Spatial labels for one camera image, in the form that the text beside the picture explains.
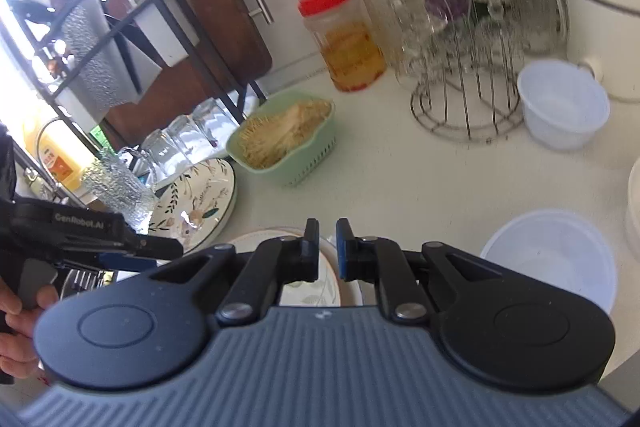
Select black metal rack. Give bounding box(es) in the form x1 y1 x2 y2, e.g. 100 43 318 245
0 0 268 208

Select purple-tinted glass cup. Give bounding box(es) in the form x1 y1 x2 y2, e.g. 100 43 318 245
424 0 474 28

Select white cutting board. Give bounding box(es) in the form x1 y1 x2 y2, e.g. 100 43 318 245
131 0 202 68

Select white electric cooking pot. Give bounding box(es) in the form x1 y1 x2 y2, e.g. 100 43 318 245
559 0 640 104

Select person's left hand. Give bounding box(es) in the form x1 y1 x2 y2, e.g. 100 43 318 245
0 279 60 379

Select red-lidded plastic jar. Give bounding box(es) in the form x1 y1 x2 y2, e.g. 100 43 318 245
298 0 388 93

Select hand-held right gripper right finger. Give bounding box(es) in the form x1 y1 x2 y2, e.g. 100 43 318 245
336 218 503 323

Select round wire cup rack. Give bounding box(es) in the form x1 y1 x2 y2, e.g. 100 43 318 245
410 34 527 144

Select large translucent plastic bowl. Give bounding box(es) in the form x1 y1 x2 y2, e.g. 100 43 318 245
480 208 619 316

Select yellow bottle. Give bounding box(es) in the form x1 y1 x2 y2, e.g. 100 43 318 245
22 107 86 190

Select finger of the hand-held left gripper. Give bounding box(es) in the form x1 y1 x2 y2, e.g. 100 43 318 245
122 232 185 260
95 253 162 273

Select brown wooden cutting board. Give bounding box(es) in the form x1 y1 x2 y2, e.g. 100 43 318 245
100 0 274 150

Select textured drinking glass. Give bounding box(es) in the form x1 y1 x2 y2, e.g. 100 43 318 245
81 149 159 230

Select white floral plate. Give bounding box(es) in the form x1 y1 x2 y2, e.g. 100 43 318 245
225 229 364 308
144 156 237 256

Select green basket of enoki mushrooms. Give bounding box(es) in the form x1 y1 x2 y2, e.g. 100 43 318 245
226 89 335 186

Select small translucent plastic bowl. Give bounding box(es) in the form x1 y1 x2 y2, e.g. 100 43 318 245
517 59 611 152

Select textured grey board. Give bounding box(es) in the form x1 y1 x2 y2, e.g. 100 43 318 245
52 0 147 118

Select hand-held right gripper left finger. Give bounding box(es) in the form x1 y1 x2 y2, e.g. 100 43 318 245
150 218 321 323

